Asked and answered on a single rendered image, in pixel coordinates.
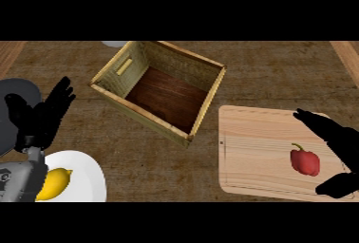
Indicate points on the pale grey round object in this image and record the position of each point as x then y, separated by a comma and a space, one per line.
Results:
114, 43

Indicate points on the yellow lemon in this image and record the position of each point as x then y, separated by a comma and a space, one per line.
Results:
54, 184

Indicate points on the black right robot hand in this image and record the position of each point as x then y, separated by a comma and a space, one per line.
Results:
339, 139

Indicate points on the pale wooden cutting board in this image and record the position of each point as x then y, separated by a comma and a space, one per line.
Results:
266, 152

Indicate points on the square wooden basket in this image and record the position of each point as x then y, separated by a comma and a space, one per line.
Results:
161, 91

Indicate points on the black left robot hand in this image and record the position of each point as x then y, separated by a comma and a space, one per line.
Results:
45, 117

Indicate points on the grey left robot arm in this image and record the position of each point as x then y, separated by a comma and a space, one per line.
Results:
18, 177

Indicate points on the red bell pepper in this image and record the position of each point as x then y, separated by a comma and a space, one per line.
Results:
305, 161

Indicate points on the white plate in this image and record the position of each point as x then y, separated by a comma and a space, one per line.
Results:
79, 177

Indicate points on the dark grey round pan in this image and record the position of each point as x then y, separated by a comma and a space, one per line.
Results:
14, 104

